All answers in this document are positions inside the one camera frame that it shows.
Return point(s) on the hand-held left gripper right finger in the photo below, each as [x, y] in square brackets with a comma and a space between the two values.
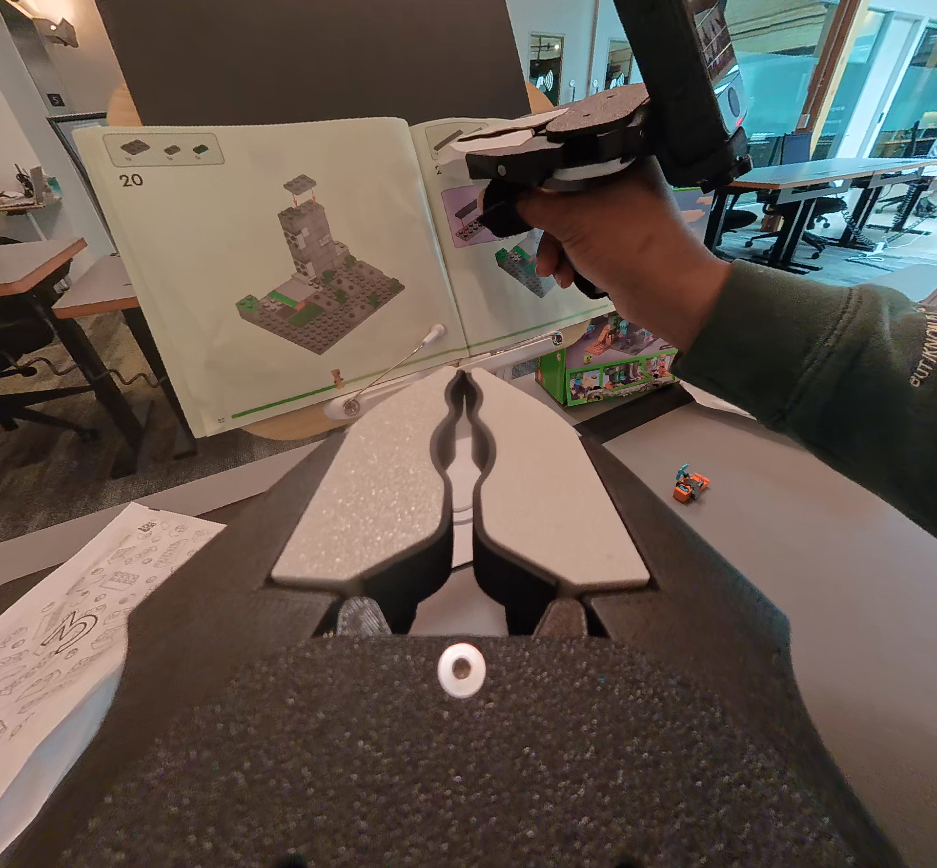
[556, 502]

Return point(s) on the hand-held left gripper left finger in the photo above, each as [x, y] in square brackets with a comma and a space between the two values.
[351, 502]

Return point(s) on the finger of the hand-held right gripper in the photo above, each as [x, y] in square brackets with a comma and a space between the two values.
[523, 122]
[490, 144]

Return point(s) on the brick instruction booklet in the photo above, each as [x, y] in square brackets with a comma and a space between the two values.
[219, 260]

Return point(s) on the person's right forearm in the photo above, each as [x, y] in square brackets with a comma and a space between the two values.
[820, 370]

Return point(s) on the long office desk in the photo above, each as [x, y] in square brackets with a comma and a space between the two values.
[842, 171]

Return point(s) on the person's right hand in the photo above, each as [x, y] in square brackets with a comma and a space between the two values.
[629, 253]

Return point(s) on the white book stand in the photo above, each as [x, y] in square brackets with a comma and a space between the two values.
[293, 427]

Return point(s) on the small orange blue brick figure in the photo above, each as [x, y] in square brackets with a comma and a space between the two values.
[688, 491]

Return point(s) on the green toy box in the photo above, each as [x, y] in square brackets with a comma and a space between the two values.
[585, 370]

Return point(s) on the black office chair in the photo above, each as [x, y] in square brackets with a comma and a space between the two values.
[29, 341]
[820, 212]

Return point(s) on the white printed paper bag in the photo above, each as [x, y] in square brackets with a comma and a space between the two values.
[73, 626]

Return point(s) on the wood-edged office table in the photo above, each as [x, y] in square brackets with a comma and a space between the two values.
[36, 260]
[95, 293]

